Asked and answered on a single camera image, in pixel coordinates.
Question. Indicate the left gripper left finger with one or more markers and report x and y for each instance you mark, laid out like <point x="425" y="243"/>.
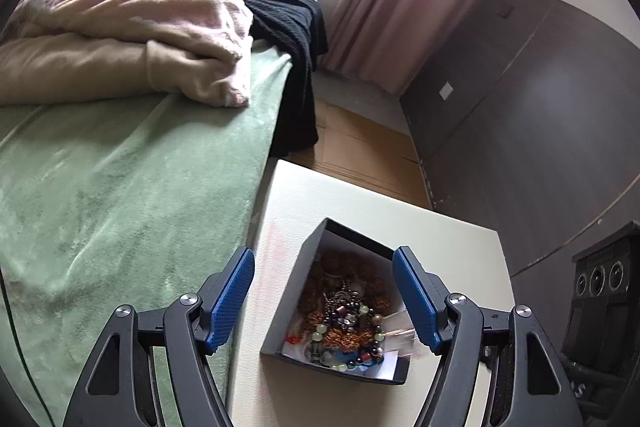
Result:
<point x="222" y="297"/>

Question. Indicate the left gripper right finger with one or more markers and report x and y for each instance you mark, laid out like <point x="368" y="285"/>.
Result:
<point x="424" y="296"/>

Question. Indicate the black jewelry box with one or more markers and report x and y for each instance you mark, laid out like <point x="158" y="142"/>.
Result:
<point x="330" y="315"/>

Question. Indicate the clear plastic bag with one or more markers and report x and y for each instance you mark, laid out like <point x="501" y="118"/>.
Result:
<point x="401" y="336"/>

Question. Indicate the green bed blanket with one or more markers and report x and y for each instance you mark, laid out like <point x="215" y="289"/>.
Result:
<point x="121" y="200"/>

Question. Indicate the pink fleece blanket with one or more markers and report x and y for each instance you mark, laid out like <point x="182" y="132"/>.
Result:
<point x="68" y="51"/>

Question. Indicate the black knitted garment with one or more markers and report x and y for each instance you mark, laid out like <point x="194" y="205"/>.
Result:
<point x="295" y="27"/>

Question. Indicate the white wall switch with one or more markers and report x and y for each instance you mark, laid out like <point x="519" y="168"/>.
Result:
<point x="445" y="91"/>

